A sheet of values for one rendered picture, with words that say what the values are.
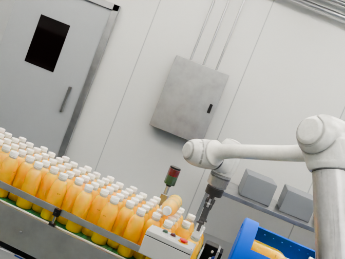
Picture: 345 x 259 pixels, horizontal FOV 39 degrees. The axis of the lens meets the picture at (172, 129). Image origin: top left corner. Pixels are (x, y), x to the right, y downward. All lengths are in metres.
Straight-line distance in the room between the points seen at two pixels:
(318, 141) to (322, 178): 0.11
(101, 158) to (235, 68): 1.81
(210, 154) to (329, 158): 0.53
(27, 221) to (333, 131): 1.39
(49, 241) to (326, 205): 1.25
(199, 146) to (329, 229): 0.62
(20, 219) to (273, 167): 3.66
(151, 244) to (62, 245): 0.44
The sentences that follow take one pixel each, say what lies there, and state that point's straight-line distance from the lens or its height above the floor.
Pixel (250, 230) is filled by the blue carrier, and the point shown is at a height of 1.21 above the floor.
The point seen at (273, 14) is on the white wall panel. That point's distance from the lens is 5.47.
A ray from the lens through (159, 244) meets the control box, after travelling 1.97.
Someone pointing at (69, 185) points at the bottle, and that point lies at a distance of 2.29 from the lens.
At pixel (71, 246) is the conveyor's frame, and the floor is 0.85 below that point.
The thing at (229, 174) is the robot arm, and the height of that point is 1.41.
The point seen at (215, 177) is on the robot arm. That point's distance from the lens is 2.02.
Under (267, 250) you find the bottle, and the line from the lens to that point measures 2.21.
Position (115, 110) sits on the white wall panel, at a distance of 5.45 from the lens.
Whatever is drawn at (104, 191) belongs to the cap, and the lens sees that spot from 2.20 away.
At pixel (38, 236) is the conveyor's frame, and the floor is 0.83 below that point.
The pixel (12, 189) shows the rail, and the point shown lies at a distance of 2.31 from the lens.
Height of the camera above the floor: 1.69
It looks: 6 degrees down
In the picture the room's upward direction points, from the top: 22 degrees clockwise
